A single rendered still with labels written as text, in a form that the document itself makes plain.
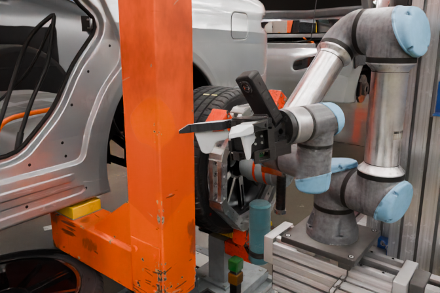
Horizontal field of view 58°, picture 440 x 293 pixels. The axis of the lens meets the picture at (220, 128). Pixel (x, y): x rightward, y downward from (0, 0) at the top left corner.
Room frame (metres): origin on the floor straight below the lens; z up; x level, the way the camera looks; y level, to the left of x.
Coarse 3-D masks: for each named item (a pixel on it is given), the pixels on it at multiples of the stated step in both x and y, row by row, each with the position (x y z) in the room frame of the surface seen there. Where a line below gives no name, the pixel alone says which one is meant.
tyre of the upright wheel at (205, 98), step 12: (204, 96) 1.67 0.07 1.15; (216, 96) 1.64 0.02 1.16; (228, 96) 1.62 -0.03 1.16; (240, 96) 1.68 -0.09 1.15; (204, 108) 1.58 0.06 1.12; (216, 108) 1.56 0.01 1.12; (228, 108) 1.61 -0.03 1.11; (204, 120) 1.52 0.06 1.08; (204, 156) 1.49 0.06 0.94; (204, 168) 1.49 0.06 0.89; (204, 180) 1.49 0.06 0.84; (204, 192) 1.49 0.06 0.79; (204, 204) 1.48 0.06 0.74; (204, 216) 1.49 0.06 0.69; (216, 216) 1.55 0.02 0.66; (204, 228) 1.59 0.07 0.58; (216, 228) 1.55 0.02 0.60; (228, 228) 1.61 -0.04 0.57
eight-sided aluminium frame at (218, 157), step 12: (240, 108) 1.57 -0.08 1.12; (216, 144) 1.49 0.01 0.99; (228, 144) 1.47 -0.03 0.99; (216, 156) 1.45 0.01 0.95; (216, 168) 1.48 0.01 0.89; (216, 180) 1.48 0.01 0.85; (216, 192) 1.48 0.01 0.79; (264, 192) 1.79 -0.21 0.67; (216, 204) 1.45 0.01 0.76; (228, 204) 1.47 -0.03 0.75; (228, 216) 1.47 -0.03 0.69; (240, 216) 1.63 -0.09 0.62; (240, 228) 1.54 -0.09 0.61
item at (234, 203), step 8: (208, 160) 1.51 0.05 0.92; (232, 160) 2.01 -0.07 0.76; (208, 168) 1.51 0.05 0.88; (232, 168) 1.74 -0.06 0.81; (208, 176) 1.51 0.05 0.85; (232, 176) 1.68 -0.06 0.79; (240, 176) 1.72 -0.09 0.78; (208, 184) 1.51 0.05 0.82; (232, 184) 1.67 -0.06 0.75; (240, 184) 1.72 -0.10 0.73; (248, 184) 1.87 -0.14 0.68; (256, 184) 1.83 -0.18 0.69; (208, 192) 1.51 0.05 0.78; (232, 192) 1.86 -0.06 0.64; (240, 192) 1.72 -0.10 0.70; (248, 192) 1.83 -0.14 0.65; (256, 192) 1.82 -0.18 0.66; (232, 200) 1.81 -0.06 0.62; (240, 200) 1.73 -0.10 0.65; (248, 200) 1.78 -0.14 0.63; (232, 208) 1.73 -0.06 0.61; (240, 208) 1.73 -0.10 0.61; (248, 208) 1.74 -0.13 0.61
